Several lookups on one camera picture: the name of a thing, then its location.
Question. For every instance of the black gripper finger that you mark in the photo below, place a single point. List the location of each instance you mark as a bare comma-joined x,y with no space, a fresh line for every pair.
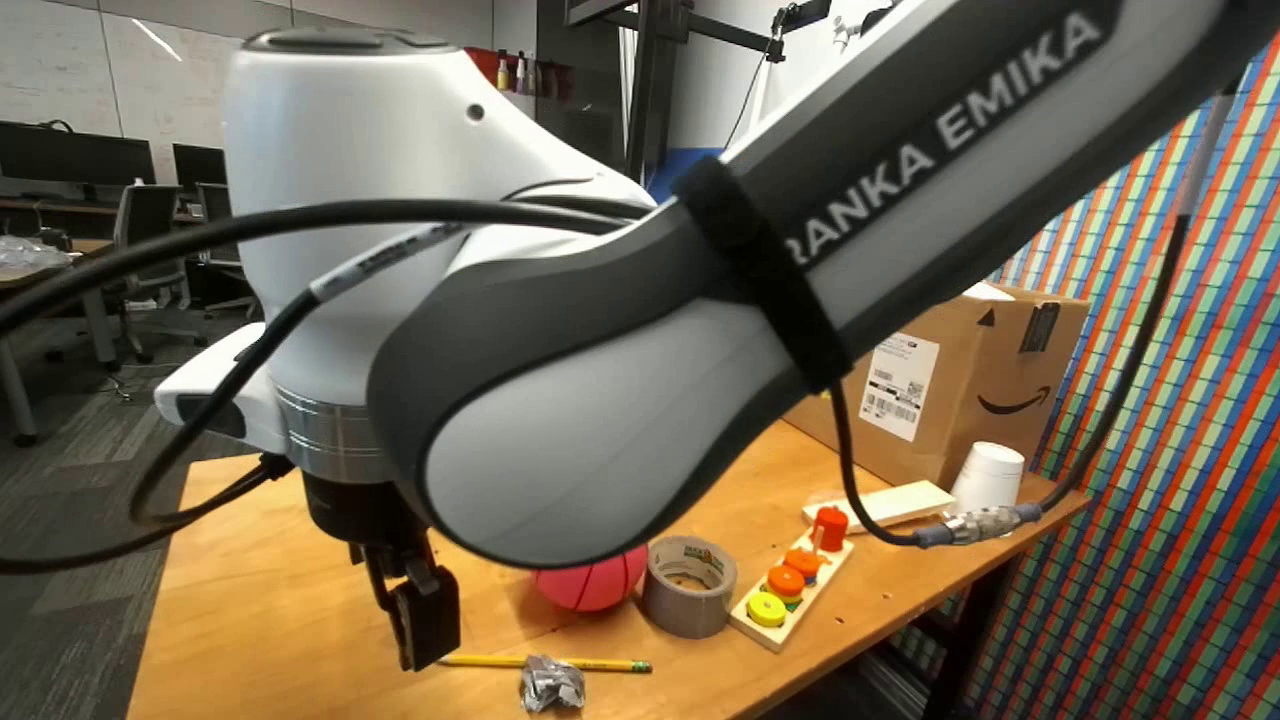
425,621
383,580

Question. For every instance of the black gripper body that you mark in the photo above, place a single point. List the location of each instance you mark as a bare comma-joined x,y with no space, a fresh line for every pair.
363,513

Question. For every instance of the pink rubber ball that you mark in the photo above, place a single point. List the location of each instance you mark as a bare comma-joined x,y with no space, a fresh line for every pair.
592,586

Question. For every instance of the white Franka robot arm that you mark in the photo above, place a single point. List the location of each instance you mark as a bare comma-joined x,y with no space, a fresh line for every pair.
601,335

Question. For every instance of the yellow pencil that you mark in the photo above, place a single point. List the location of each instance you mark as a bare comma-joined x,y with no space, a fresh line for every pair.
534,662

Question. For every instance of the crumpled silver foil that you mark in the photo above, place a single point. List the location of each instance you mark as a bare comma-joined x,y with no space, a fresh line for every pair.
551,687

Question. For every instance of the black mesh office chair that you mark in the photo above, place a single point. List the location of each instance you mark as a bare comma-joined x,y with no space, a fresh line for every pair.
144,225

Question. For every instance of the wooden stacking toy board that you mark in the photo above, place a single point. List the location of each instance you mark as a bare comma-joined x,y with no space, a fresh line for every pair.
802,618

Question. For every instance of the black computer monitor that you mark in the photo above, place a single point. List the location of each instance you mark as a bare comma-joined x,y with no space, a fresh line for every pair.
198,165

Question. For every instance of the wooden office desk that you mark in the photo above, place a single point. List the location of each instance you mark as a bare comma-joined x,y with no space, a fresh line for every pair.
40,273

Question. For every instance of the red toy cylinder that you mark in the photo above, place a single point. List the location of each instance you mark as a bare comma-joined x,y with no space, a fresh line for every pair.
828,528

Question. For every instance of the wide black monitor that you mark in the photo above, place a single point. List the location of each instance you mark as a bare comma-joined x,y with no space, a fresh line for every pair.
72,163

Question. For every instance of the long white flat block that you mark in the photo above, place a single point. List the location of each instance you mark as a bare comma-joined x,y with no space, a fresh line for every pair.
894,505

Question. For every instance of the large white paper cup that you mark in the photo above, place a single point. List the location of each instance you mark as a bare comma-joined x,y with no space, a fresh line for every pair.
988,479

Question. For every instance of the cardboard shipping box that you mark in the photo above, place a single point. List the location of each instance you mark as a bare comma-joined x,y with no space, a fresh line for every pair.
984,360

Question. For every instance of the multicoloured woven cloth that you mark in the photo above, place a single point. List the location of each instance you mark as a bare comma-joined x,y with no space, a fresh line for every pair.
1174,561

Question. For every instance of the grey duct tape roll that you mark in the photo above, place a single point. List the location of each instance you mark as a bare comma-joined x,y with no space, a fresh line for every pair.
686,601

